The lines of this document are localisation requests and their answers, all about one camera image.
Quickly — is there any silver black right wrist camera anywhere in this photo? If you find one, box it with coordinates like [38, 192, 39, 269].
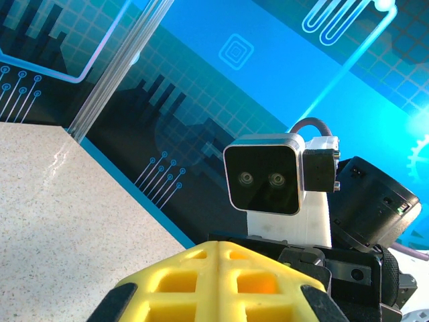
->
[223, 133, 306, 216]

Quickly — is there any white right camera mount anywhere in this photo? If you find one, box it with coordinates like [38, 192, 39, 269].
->
[246, 135, 343, 249]

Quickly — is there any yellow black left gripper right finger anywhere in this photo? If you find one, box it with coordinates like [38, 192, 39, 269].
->
[217, 241, 349, 322]

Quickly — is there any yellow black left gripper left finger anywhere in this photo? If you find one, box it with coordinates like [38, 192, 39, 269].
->
[87, 241, 221, 322]

